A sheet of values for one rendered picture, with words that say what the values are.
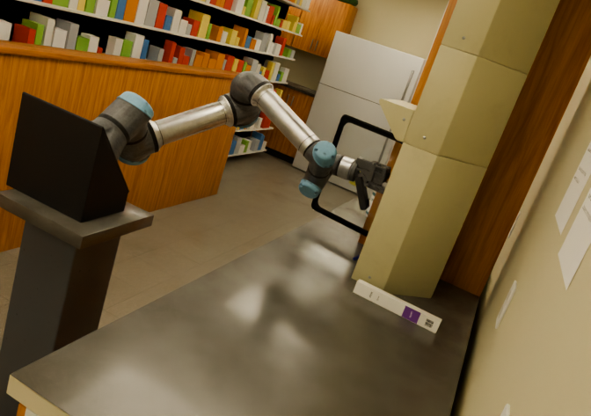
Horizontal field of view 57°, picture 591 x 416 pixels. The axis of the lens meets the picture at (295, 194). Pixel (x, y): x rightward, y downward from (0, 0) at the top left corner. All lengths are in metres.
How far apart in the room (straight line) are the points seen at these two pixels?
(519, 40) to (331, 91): 5.28
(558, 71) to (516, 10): 0.38
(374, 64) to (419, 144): 5.12
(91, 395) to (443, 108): 1.18
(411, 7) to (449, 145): 5.84
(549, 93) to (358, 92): 4.92
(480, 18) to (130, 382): 1.28
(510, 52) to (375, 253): 0.72
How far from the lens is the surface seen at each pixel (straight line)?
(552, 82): 2.02
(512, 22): 1.72
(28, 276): 1.84
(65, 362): 1.11
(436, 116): 1.67
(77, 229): 1.61
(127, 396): 1.06
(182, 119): 1.90
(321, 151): 1.69
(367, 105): 6.77
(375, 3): 7.58
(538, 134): 2.02
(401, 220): 1.72
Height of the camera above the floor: 1.61
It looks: 16 degrees down
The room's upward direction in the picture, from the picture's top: 19 degrees clockwise
